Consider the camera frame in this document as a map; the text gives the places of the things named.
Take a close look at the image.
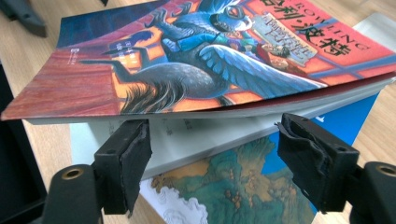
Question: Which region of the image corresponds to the blue book with landscape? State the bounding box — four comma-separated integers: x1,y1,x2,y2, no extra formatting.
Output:
138,91,379,224

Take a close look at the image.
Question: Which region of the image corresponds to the white expandable bookend rack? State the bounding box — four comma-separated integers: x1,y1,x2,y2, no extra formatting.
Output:
354,12,396,50

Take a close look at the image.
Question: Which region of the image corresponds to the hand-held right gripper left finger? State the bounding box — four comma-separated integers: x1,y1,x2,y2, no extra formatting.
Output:
92,119,153,217

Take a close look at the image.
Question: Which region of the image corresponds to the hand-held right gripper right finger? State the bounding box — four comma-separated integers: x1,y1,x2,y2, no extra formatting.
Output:
276,112,361,214

